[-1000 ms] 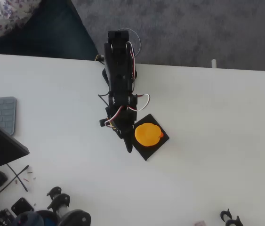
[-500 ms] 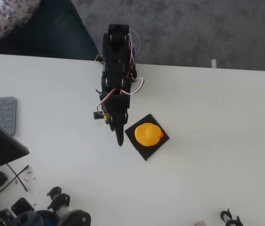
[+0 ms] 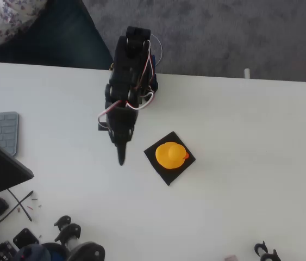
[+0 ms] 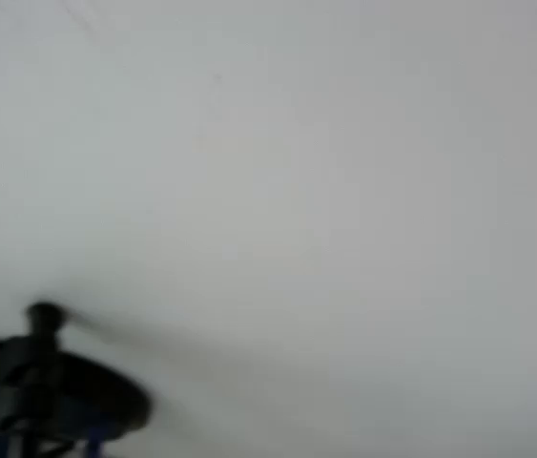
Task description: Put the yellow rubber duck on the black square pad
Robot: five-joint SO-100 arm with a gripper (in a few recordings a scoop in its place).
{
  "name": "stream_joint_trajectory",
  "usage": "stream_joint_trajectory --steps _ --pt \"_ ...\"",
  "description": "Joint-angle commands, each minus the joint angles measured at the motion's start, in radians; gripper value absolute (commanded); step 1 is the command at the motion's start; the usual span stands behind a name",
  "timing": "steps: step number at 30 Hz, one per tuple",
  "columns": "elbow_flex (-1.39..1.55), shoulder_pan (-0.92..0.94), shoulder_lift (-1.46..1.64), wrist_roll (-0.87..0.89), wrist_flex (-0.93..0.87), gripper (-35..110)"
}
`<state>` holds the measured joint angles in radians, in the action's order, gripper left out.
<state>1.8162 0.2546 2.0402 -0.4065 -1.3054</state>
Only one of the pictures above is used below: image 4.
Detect black round clamp pad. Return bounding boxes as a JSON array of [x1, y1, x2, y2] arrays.
[[0, 301, 155, 443]]

